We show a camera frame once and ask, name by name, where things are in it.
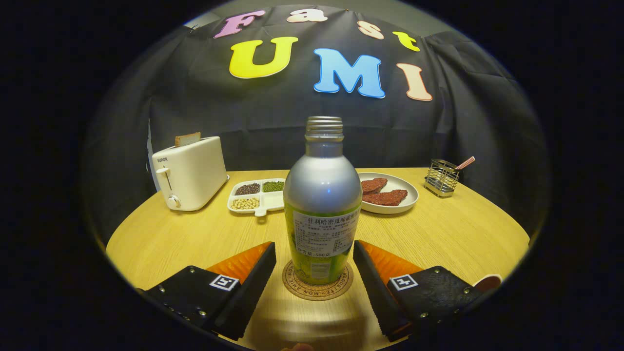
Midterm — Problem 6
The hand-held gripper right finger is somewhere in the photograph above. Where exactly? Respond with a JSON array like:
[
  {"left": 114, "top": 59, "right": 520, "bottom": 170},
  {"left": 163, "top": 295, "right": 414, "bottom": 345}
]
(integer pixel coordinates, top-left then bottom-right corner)
[{"left": 352, "top": 240, "right": 483, "bottom": 343}]

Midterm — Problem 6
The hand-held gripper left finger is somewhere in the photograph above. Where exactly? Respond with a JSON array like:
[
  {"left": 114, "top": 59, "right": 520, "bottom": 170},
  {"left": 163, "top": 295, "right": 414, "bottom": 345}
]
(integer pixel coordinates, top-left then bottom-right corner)
[{"left": 144, "top": 241, "right": 277, "bottom": 341}]

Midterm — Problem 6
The round cork coaster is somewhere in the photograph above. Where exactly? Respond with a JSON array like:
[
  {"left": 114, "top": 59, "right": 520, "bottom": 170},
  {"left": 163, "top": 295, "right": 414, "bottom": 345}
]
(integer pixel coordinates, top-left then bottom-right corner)
[{"left": 282, "top": 260, "right": 354, "bottom": 301}]

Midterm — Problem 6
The silver bottle with green label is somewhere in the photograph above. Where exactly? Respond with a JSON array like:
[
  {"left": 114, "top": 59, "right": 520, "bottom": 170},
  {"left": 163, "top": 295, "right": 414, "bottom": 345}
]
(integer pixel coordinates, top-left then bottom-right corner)
[{"left": 283, "top": 116, "right": 362, "bottom": 286}]

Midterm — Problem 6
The beige cup with wooden handle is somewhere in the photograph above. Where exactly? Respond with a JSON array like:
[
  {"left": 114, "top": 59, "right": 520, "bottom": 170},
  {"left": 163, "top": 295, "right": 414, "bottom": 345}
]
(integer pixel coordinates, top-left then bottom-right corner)
[{"left": 472, "top": 274, "right": 503, "bottom": 293}]

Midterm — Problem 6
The wooden table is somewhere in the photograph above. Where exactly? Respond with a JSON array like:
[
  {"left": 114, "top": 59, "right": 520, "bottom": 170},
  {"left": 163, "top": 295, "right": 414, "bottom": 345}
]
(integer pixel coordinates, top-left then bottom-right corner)
[{"left": 106, "top": 168, "right": 530, "bottom": 351}]

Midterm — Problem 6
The red meat slice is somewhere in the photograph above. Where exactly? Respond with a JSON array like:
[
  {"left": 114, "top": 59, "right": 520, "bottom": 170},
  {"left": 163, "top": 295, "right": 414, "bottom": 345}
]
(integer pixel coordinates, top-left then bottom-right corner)
[
  {"left": 363, "top": 189, "right": 408, "bottom": 207},
  {"left": 361, "top": 178, "right": 389, "bottom": 195}
]

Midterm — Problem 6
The white divided dish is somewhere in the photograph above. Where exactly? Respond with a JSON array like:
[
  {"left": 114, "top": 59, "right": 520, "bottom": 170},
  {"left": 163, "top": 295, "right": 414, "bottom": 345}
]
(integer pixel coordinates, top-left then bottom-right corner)
[{"left": 227, "top": 178, "right": 287, "bottom": 217}]

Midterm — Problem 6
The white oval plate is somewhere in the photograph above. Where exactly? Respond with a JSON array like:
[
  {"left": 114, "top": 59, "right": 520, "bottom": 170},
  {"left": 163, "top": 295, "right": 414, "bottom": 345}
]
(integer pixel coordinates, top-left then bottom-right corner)
[{"left": 357, "top": 172, "right": 419, "bottom": 215}]

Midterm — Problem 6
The white toaster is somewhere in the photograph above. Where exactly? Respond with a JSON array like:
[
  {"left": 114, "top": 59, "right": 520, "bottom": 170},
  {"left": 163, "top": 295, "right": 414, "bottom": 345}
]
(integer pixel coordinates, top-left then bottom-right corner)
[{"left": 151, "top": 136, "right": 230, "bottom": 212}]

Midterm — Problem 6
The black backdrop cloth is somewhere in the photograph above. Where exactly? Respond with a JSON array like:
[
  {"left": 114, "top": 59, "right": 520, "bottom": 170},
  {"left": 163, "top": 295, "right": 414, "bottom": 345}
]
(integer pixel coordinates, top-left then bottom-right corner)
[{"left": 80, "top": 5, "right": 549, "bottom": 244}]

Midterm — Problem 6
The wire basket holder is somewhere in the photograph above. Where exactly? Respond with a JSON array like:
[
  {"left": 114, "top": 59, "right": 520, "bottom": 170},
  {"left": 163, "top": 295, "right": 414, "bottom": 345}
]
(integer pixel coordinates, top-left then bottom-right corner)
[{"left": 424, "top": 159, "right": 460, "bottom": 197}]

